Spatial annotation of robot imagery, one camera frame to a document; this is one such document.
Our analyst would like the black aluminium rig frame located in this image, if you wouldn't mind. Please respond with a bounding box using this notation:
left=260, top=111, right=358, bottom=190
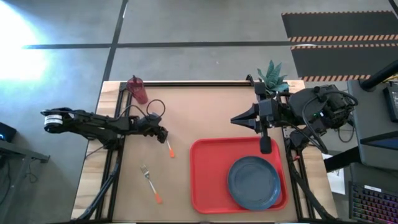
left=74, top=80, right=340, bottom=224

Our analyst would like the grey metal desk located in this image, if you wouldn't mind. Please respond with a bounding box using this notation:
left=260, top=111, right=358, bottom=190
left=0, top=139, right=51, bottom=224

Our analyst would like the hazard-striped black floor mat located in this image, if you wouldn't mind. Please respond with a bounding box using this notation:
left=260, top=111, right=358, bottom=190
left=280, top=10, right=398, bottom=43
left=290, top=43, right=398, bottom=83

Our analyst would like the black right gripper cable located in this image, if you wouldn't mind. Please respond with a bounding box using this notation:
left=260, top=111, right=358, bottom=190
left=281, top=90, right=359, bottom=155

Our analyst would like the orange-handled metal spoon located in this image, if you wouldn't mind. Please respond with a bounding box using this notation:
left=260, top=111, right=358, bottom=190
left=165, top=139, right=176, bottom=159

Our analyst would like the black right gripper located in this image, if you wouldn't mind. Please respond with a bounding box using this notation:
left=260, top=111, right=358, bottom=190
left=230, top=98, right=282, bottom=133

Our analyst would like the orange-handled metal fork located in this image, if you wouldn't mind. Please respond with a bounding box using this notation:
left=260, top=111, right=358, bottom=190
left=139, top=164, right=164, bottom=205

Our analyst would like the white paper sheet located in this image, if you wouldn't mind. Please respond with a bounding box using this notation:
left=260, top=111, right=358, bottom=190
left=322, top=153, right=346, bottom=196

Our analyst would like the black monitor pole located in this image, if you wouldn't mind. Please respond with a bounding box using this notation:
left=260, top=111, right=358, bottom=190
left=359, top=60, right=398, bottom=92

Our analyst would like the pink faceted plastic cup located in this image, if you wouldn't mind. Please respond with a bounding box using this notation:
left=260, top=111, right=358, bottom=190
left=126, top=75, right=149, bottom=105

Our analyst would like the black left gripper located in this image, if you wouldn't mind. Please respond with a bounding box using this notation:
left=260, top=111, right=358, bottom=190
left=136, top=113, right=169, bottom=144

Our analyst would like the rainbow backlit keyboard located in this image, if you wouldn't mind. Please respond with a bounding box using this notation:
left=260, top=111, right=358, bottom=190
left=348, top=181, right=398, bottom=224

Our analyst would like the black desktop device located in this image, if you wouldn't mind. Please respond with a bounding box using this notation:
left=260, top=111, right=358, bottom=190
left=382, top=85, right=398, bottom=123

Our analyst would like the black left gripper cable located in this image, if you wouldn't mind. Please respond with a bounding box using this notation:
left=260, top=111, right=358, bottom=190
left=119, top=98, right=167, bottom=121

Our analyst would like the black floor device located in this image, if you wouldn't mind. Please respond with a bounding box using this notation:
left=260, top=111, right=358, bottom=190
left=0, top=121, right=17, bottom=144

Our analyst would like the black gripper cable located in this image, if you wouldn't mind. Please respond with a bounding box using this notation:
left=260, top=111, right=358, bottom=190
left=119, top=98, right=167, bottom=121
left=281, top=90, right=359, bottom=155

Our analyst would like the dark blue plate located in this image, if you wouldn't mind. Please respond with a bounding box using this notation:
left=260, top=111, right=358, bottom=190
left=227, top=156, right=282, bottom=212

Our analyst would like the green plant in white pot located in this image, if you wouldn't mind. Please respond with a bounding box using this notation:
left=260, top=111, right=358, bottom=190
left=256, top=59, right=290, bottom=95

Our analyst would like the grey side desk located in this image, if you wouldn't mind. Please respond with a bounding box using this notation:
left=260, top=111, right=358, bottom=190
left=323, top=78, right=398, bottom=172

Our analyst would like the red plastic tray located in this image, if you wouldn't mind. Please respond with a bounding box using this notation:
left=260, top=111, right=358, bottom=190
left=189, top=136, right=289, bottom=215

